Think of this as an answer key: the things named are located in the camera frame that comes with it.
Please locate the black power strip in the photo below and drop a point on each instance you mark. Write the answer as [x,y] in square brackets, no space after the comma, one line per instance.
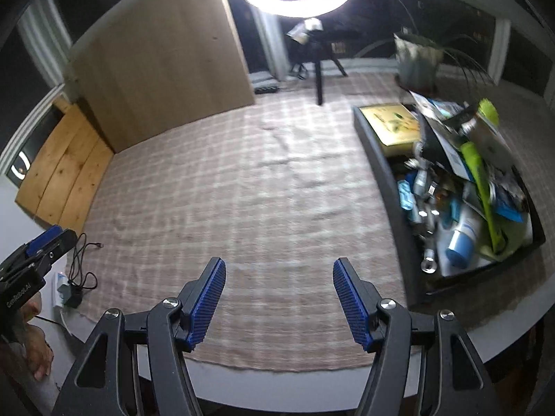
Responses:
[266,89]

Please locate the crumpled white tissue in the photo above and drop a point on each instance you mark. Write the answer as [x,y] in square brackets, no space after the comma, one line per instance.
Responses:
[305,30]

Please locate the blue packet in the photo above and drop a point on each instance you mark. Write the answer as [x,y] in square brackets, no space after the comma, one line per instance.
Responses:
[509,201]

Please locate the white and blue bottle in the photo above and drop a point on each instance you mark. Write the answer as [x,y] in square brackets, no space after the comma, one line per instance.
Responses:
[462,238]

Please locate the black power adapter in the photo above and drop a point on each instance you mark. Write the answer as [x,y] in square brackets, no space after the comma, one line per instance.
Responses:
[71,297]

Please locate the pine wood board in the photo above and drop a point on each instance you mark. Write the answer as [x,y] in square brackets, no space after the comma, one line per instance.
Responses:
[65,173]

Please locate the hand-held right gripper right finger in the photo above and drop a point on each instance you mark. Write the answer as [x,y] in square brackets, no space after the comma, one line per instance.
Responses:
[351,303]

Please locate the black tray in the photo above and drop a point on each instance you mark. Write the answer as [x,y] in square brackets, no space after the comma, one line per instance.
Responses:
[381,169]

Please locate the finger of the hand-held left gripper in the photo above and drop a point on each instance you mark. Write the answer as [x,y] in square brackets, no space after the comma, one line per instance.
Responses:
[43,239]
[60,247]

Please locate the beige wooden panel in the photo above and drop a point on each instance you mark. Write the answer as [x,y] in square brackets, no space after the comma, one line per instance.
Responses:
[160,60]

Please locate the person's left hand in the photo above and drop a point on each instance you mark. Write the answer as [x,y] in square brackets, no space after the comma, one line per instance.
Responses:
[39,351]

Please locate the lime green shuttlecock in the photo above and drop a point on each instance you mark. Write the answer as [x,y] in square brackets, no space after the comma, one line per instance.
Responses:
[488,110]

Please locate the white barcode packet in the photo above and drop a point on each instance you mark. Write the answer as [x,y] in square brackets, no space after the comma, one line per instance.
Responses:
[433,106]

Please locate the yellow tea box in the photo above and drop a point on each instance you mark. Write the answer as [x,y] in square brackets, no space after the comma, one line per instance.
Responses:
[390,123]

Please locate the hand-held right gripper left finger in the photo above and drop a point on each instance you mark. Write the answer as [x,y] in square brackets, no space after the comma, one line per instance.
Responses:
[208,303]

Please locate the glossy reflective packet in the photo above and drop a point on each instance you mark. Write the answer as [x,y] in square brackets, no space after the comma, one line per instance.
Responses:
[494,147]

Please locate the white power strip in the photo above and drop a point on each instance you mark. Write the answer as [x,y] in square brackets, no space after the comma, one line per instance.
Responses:
[58,281]

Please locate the white window frame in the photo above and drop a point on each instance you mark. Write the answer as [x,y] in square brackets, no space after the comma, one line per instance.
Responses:
[277,47]

